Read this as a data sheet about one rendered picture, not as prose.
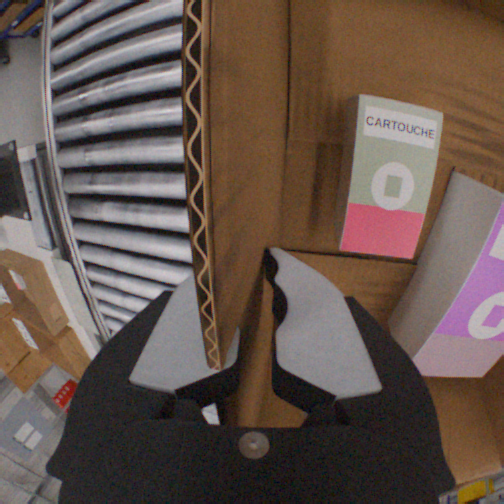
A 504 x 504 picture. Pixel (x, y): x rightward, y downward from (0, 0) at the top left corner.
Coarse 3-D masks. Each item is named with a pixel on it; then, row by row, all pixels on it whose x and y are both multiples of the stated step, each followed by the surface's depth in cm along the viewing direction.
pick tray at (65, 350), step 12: (24, 324) 92; (36, 336) 99; (48, 336) 81; (60, 336) 82; (72, 336) 86; (48, 348) 106; (60, 348) 80; (72, 348) 86; (84, 348) 93; (60, 360) 101; (72, 360) 86; (84, 360) 92; (72, 372) 97
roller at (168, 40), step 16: (160, 32) 29; (176, 32) 29; (112, 48) 32; (128, 48) 32; (144, 48) 31; (160, 48) 31; (176, 48) 31; (80, 64) 35; (96, 64) 34; (112, 64) 35; (128, 64) 35; (64, 80) 38; (80, 80) 39
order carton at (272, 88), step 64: (192, 0) 2; (256, 0) 5; (320, 0) 12; (384, 0) 11; (448, 0) 9; (192, 64) 3; (256, 64) 6; (320, 64) 14; (384, 64) 13; (448, 64) 12; (192, 128) 3; (256, 128) 7; (320, 128) 17; (448, 128) 14; (192, 192) 4; (256, 192) 8; (320, 192) 20; (192, 256) 5; (256, 256) 10; (320, 256) 22; (384, 256) 21; (256, 320) 12; (384, 320) 24; (256, 384) 16; (448, 384) 23; (448, 448) 16
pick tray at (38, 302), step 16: (0, 256) 74; (16, 256) 74; (0, 272) 79; (16, 272) 64; (32, 272) 67; (16, 288) 88; (32, 288) 67; (48, 288) 74; (16, 304) 88; (32, 304) 91; (48, 304) 74; (32, 320) 83; (48, 320) 74; (64, 320) 82
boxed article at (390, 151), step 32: (352, 128) 14; (384, 128) 12; (416, 128) 12; (352, 160) 14; (384, 160) 13; (416, 160) 13; (352, 192) 15; (384, 192) 14; (416, 192) 14; (352, 224) 16; (384, 224) 15; (416, 224) 15
